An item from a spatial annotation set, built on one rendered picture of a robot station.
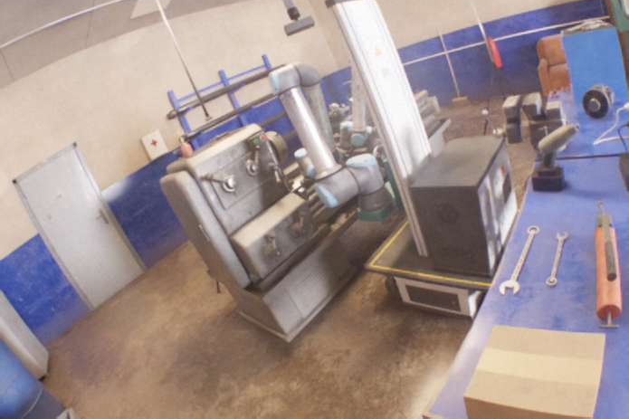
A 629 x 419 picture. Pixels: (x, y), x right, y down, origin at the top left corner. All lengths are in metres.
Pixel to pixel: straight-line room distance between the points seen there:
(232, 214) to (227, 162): 0.30
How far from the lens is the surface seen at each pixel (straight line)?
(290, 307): 2.22
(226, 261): 1.95
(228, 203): 1.90
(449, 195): 1.46
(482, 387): 0.59
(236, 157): 1.95
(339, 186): 1.58
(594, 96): 1.78
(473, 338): 0.77
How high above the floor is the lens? 1.47
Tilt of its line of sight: 17 degrees down
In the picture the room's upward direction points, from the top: 24 degrees counter-clockwise
